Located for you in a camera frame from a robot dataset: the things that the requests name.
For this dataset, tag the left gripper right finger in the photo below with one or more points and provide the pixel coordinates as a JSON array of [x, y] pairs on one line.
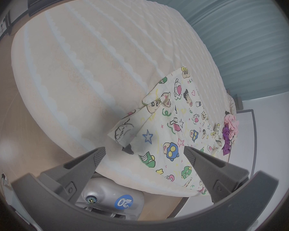
[[216, 177]]

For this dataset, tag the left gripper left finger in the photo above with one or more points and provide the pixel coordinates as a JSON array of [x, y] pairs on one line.
[[74, 177]]

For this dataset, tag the white printed pyjama top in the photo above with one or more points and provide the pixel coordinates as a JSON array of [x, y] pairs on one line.
[[183, 129]]

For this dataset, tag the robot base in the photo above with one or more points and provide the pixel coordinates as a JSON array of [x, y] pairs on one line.
[[106, 194]]

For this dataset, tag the bed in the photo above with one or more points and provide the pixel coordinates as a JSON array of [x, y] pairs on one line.
[[98, 56]]

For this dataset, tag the purple garment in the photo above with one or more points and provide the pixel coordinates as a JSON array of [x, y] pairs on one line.
[[227, 141]]

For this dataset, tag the cream pillow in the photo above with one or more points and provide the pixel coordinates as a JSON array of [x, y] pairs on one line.
[[231, 103]]

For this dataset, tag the grey bedside table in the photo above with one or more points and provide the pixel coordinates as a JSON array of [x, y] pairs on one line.
[[236, 99]]

